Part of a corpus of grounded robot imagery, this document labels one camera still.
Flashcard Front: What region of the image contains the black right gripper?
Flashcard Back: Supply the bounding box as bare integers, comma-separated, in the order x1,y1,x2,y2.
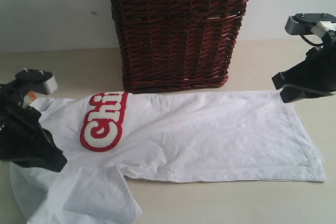
271,31,335,103

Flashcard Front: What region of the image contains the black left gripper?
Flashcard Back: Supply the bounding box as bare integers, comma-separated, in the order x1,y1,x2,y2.
1,83,67,173

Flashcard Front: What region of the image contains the white t-shirt red lettering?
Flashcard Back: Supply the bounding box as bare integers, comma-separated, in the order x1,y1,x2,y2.
10,91,326,223

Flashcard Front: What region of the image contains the dark red wicker basket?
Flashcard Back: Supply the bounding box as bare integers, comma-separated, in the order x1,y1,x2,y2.
111,0,248,93

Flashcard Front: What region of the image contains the orange tape marker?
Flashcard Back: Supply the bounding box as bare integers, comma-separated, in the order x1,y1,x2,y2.
24,91,37,105

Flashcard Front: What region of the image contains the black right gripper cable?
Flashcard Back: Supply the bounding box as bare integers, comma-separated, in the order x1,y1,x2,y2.
299,32,326,47

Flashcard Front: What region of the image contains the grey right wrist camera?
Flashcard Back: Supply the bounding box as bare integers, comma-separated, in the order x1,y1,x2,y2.
285,13,335,38

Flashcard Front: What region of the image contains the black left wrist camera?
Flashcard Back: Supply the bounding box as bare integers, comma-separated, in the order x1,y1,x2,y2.
5,68,58,95

